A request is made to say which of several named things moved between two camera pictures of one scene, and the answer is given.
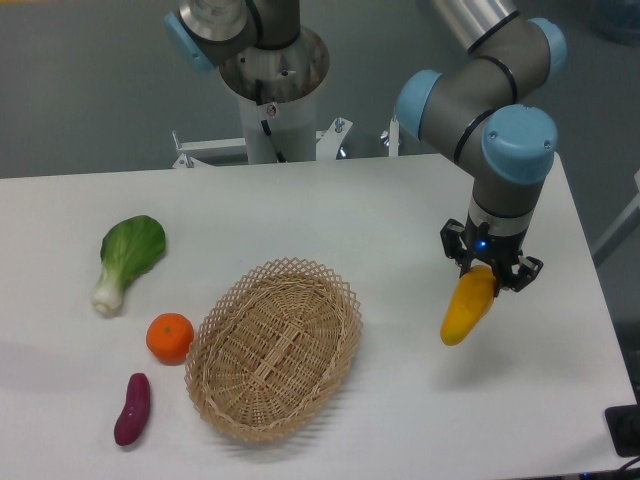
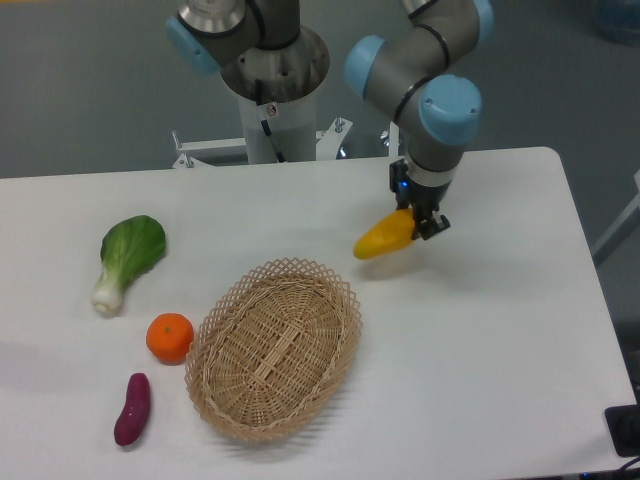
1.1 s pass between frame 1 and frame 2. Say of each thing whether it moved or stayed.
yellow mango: moved
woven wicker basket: stayed
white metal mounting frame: stayed
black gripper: moved
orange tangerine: stayed
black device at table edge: stayed
